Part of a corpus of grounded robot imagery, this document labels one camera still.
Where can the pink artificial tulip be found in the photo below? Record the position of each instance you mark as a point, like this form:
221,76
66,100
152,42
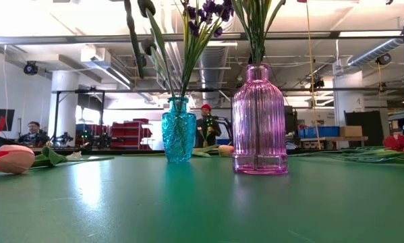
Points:
11,158
226,150

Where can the red storage rack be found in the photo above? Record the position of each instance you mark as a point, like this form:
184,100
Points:
127,131

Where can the black metal frame stand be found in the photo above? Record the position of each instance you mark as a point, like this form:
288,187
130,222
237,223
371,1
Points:
56,114

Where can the wide silver ventilation duct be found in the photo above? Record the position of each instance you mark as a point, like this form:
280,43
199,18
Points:
215,77

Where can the black panel board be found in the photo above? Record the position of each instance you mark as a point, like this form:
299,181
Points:
363,128

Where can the pink ribbed glass vase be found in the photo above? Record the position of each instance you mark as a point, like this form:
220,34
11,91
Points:
259,128

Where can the dark purple artificial tulip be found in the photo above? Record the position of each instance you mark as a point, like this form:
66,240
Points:
148,45
146,6

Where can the wooden workbench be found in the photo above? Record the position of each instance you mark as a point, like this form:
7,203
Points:
336,138

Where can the small yellow tulip bunch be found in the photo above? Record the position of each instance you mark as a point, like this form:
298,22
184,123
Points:
206,133

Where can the cardboard box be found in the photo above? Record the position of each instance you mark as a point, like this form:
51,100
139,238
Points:
350,131

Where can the white round column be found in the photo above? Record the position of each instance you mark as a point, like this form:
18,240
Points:
65,101
348,101

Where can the green table mat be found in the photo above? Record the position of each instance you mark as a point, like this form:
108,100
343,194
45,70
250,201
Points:
201,209

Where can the person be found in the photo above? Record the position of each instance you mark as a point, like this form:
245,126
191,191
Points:
208,130
34,133

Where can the teal textured glass vase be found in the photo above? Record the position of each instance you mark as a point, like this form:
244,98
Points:
178,135

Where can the blue storage bin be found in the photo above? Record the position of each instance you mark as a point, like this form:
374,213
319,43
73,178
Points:
323,131

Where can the grey horizontal beam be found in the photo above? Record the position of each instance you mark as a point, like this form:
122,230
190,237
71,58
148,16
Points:
104,38

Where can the white rectangular air duct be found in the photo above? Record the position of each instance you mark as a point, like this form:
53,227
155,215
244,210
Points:
102,59

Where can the ceiling light fixture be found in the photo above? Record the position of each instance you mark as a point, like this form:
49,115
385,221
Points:
230,44

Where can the black wall monitor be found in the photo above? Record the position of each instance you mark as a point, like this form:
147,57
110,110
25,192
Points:
9,118

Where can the white fallen petal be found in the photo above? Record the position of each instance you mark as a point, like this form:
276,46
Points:
75,155

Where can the slim silver ventilation duct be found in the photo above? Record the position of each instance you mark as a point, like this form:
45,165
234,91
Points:
373,52

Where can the background robot with green lights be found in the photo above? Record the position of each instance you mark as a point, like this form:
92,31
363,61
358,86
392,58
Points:
97,138

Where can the black desktop monitor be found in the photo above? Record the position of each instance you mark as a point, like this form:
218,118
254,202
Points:
292,121

